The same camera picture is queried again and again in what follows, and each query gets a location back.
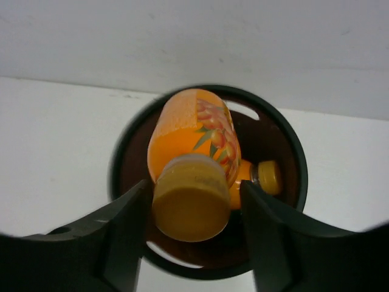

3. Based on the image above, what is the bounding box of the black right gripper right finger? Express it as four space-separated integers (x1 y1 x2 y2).
240 181 388 291

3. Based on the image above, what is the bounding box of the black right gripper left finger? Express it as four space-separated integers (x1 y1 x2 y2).
1 180 149 291

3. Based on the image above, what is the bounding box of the orange juice bottle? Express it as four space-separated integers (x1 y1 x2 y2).
229 159 255 210
147 88 241 242

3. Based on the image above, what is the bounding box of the orange juice bottle front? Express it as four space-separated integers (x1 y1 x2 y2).
147 88 241 242

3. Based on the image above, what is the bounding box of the clear bottle yellow cap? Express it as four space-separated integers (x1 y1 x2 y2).
250 161 283 196

